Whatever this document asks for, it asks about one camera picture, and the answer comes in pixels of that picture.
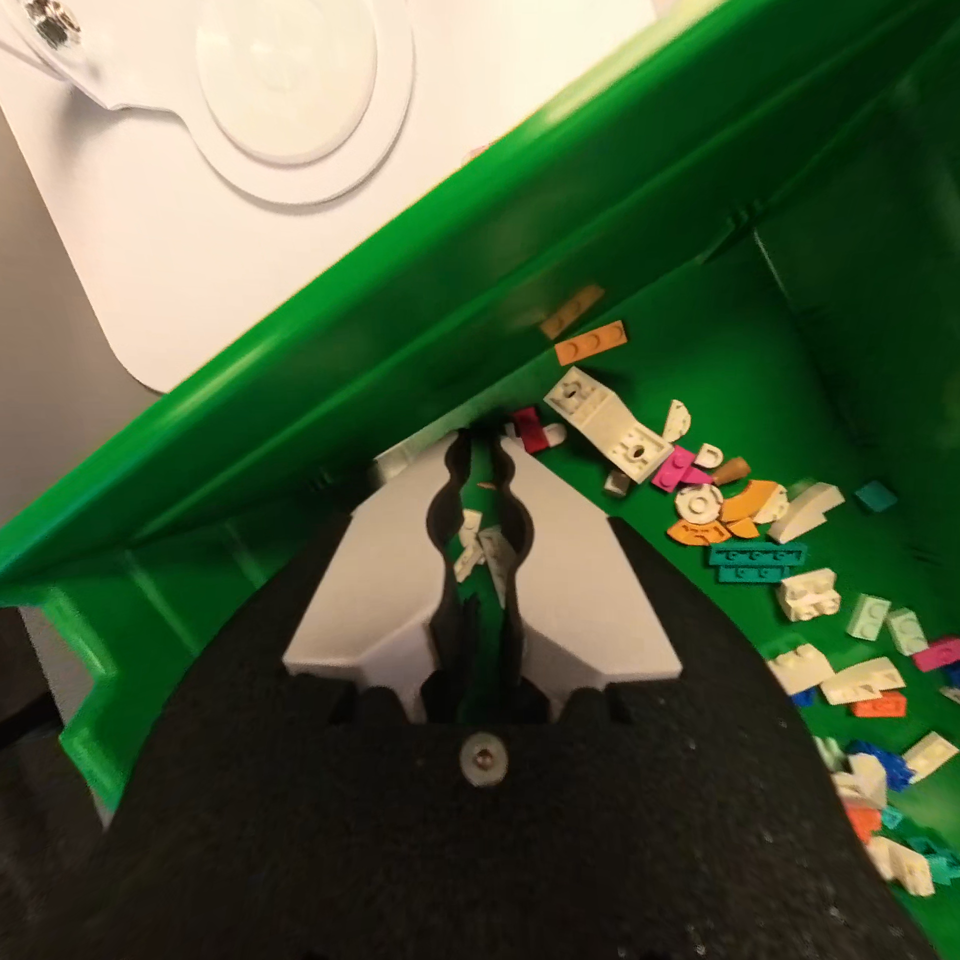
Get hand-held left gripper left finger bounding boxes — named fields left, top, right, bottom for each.
left=282, top=429, right=481, bottom=726

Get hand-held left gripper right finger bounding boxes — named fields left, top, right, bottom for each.
left=489, top=433, right=685, bottom=723

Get pile of lego pieces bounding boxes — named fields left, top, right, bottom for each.
left=371, top=321, right=960, bottom=898

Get white flat panel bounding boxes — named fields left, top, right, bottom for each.
left=0, top=0, right=663, bottom=396

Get green plastic bin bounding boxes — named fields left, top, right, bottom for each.
left=0, top=0, right=960, bottom=960

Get white round mounting bracket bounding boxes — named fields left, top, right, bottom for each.
left=0, top=0, right=416, bottom=207

